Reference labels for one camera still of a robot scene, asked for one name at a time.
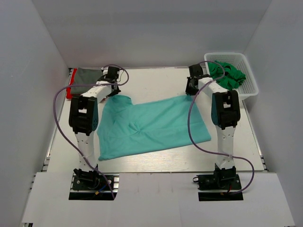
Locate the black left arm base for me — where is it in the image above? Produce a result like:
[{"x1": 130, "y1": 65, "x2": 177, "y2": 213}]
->
[{"x1": 69, "y1": 169, "x2": 119, "y2": 201}]

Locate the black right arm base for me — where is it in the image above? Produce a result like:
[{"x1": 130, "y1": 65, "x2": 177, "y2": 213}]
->
[{"x1": 193, "y1": 166, "x2": 243, "y2": 201}]

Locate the crumpled green t shirt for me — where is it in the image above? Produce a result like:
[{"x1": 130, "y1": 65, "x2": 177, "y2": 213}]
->
[{"x1": 207, "y1": 61, "x2": 246, "y2": 90}]

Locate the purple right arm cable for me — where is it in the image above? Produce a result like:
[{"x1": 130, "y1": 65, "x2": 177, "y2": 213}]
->
[{"x1": 187, "y1": 61, "x2": 255, "y2": 196}]

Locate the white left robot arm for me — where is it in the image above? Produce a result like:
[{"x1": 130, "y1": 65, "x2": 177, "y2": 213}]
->
[{"x1": 69, "y1": 66, "x2": 120, "y2": 172}]

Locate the teal t shirt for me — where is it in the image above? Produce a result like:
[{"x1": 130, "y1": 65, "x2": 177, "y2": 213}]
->
[{"x1": 97, "y1": 95, "x2": 211, "y2": 161}]

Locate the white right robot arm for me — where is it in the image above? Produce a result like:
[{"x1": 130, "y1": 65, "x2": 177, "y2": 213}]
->
[{"x1": 185, "y1": 64, "x2": 241, "y2": 170}]

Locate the white plastic basket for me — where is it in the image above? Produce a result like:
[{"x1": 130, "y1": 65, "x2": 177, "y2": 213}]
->
[{"x1": 204, "y1": 52, "x2": 259, "y2": 100}]

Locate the folded red t shirt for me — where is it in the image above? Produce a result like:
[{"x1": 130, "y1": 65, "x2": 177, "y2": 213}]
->
[{"x1": 66, "y1": 68, "x2": 77, "y2": 99}]

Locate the folded grey t shirt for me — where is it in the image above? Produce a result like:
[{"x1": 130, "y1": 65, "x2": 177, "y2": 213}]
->
[{"x1": 70, "y1": 68, "x2": 103, "y2": 96}]

